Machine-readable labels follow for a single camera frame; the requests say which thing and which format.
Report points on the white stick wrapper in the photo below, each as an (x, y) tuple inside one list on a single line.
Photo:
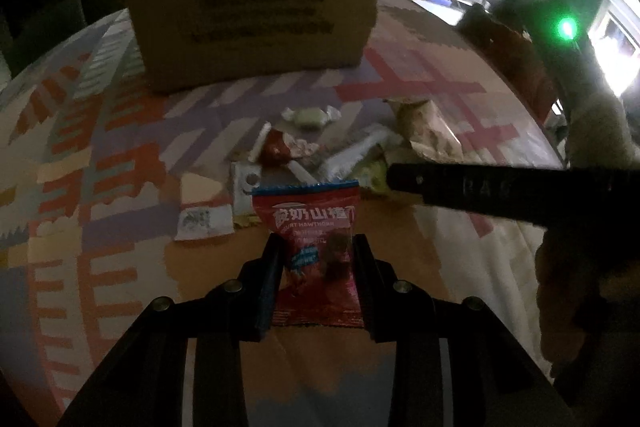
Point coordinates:
[(261, 142)]

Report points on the small white wrapper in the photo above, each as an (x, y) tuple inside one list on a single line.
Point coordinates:
[(300, 170)]

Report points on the patterned tablecloth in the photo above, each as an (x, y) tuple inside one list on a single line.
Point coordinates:
[(125, 132)]

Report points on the white gold-ended snack bar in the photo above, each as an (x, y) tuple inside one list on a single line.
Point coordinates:
[(245, 187)]

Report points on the small white printed packet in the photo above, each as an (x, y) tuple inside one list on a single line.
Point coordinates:
[(204, 223)]

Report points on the red snack packet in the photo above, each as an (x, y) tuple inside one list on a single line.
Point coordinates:
[(310, 217)]

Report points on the dark red chair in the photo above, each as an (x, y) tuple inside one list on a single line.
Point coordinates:
[(520, 62)]

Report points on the long white snack packet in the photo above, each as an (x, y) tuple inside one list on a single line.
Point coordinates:
[(350, 154)]

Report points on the person's right forearm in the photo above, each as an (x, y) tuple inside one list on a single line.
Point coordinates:
[(600, 127)]

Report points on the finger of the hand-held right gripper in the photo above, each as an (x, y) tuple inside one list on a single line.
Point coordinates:
[(475, 189)]

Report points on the brown snack packet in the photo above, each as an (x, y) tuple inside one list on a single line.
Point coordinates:
[(425, 127)]

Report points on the green snack packet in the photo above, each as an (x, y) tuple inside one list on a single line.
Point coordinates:
[(374, 174)]

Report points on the pink white wrapped candy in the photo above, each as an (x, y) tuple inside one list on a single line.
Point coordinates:
[(305, 147)]

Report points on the green white candy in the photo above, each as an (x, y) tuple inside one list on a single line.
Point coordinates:
[(311, 115)]

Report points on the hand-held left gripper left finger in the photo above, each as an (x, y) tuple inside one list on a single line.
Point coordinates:
[(269, 279)]

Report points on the brown cardboard box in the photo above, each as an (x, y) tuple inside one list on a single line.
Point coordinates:
[(250, 7)]

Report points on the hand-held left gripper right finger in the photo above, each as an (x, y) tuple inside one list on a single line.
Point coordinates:
[(361, 279)]

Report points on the red wrapped candy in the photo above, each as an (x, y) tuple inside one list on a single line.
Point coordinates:
[(277, 147)]

